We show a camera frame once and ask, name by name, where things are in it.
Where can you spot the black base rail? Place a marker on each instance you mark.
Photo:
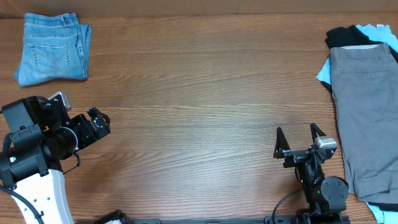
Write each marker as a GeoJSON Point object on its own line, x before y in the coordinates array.
{"type": "Point", "coordinates": [211, 221]}

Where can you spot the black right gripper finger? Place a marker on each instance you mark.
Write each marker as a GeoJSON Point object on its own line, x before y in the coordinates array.
{"type": "Point", "coordinates": [281, 146]}
{"type": "Point", "coordinates": [316, 131]}

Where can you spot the light blue denim jeans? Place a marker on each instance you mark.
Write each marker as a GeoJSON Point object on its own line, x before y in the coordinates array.
{"type": "Point", "coordinates": [53, 47]}

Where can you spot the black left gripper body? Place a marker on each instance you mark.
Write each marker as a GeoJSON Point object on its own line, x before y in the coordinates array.
{"type": "Point", "coordinates": [85, 135]}

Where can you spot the grey folded trousers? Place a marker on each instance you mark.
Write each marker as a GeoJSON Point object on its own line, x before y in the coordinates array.
{"type": "Point", "coordinates": [363, 118]}

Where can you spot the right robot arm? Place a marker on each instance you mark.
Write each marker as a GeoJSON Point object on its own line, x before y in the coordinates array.
{"type": "Point", "coordinates": [326, 196]}

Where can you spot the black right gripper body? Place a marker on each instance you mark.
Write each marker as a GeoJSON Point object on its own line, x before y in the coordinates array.
{"type": "Point", "coordinates": [295, 158]}

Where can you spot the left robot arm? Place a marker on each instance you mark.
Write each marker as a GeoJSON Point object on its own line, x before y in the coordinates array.
{"type": "Point", "coordinates": [42, 135]}

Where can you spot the light blue folded garment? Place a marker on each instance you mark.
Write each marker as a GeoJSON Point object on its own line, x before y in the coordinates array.
{"type": "Point", "coordinates": [376, 32]}

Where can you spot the black folded garment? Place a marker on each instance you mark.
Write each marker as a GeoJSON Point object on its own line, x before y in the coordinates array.
{"type": "Point", "coordinates": [362, 35]}

